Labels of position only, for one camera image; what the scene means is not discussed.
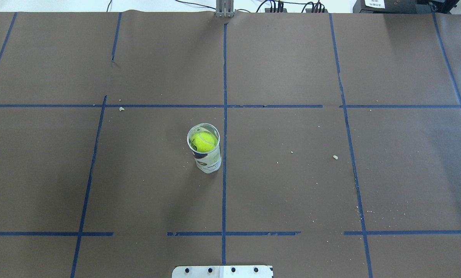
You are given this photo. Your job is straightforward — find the yellow tennis ball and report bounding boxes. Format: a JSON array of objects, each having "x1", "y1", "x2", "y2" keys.
[{"x1": 189, "y1": 131, "x2": 218, "y2": 153}]

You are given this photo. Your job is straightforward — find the black equipment box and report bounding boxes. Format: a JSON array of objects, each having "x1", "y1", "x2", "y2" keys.
[{"x1": 352, "y1": 0, "x2": 458, "y2": 14}]

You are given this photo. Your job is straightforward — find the aluminium frame post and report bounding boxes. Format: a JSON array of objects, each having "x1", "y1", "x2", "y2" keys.
[{"x1": 216, "y1": 0, "x2": 235, "y2": 18}]

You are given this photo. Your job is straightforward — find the left black cable connector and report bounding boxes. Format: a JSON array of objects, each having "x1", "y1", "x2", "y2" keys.
[{"x1": 259, "y1": 0, "x2": 286, "y2": 14}]

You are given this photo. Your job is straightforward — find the black cable connector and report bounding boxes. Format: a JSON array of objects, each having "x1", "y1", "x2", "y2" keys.
[
  {"x1": 301, "y1": 0, "x2": 328, "y2": 14},
  {"x1": 259, "y1": 0, "x2": 286, "y2": 14}
]

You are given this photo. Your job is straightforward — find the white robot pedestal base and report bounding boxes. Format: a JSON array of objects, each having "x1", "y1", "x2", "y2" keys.
[{"x1": 172, "y1": 264, "x2": 274, "y2": 278}]

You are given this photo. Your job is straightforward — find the right black cable connector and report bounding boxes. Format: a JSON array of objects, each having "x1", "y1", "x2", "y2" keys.
[{"x1": 301, "y1": 0, "x2": 328, "y2": 14}]

